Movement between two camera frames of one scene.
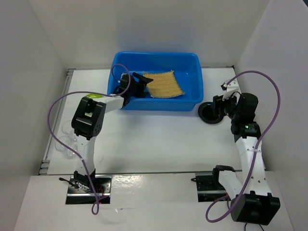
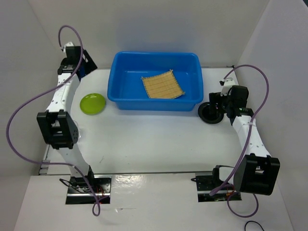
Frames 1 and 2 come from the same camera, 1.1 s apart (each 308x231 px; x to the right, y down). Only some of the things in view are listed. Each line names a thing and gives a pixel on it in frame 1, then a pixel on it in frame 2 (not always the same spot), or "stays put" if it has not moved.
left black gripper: x=141 y=86 -> x=90 y=65
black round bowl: x=206 y=113 stays put
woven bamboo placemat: x=163 y=84 stays put
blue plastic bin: x=187 y=67 stays put
